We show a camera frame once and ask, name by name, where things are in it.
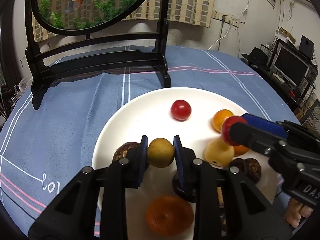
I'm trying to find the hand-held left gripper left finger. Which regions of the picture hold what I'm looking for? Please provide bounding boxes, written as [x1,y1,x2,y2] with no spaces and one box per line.
[28,134,150,240]

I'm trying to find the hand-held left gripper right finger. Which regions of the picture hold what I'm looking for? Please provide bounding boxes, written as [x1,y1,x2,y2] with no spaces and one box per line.
[173,135,293,240]

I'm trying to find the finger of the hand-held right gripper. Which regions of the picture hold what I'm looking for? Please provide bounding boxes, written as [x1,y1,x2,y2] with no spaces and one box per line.
[229,122,303,171]
[240,113,320,151]

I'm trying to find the tan longan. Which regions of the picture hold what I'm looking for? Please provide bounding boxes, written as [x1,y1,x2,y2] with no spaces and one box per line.
[147,138,175,168]

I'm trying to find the brown mushroom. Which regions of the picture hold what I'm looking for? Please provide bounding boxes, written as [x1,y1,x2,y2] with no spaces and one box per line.
[112,142,140,163]

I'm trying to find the red cherry tomato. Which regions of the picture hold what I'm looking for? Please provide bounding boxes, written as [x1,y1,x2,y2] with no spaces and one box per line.
[221,116,248,146]
[170,99,192,121]

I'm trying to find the pale yellow round fruit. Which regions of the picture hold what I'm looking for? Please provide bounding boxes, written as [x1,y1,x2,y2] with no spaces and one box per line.
[204,138,235,167]

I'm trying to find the white plate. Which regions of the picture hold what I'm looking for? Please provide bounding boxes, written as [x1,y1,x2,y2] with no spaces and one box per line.
[91,87,284,240]

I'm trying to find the orange mandarin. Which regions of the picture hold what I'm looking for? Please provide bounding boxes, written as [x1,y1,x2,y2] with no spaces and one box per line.
[146,196,194,233]

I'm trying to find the person's right hand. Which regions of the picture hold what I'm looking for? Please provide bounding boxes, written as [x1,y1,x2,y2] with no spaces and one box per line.
[286,197,313,228]

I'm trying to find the black mesh panel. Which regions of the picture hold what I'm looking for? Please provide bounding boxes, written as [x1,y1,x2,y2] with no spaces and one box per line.
[301,99,320,135]

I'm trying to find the computer monitor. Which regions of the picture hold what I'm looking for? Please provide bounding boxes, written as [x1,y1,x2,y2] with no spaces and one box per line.
[272,46,310,87]

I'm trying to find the black metal rack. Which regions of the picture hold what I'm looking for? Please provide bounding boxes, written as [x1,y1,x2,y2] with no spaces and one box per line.
[267,36,319,105]

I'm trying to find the black hat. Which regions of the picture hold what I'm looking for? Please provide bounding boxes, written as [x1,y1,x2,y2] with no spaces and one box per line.
[241,47,272,67]

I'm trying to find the blue striped tablecloth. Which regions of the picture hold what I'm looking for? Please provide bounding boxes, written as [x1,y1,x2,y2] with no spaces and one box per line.
[0,45,303,240]

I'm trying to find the black speaker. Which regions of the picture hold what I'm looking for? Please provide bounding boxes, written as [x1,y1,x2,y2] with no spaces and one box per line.
[299,35,315,57]

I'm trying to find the cardboard box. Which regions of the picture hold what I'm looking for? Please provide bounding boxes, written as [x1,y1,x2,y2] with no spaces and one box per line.
[279,27,297,44]

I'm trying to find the goldfish round screen black stand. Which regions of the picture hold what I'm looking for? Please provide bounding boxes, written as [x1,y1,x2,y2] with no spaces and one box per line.
[25,0,172,110]

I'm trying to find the clear plastic bag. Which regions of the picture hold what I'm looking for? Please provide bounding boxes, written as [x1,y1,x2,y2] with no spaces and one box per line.
[14,76,33,95]

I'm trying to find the white power cable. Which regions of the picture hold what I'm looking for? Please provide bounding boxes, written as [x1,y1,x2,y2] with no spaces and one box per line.
[207,24,230,50]

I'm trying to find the black power cable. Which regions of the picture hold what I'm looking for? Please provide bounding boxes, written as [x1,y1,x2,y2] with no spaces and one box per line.
[217,19,224,51]

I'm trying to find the bamboo brick wall hanging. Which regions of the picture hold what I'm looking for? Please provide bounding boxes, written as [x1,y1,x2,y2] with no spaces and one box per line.
[32,0,218,43]

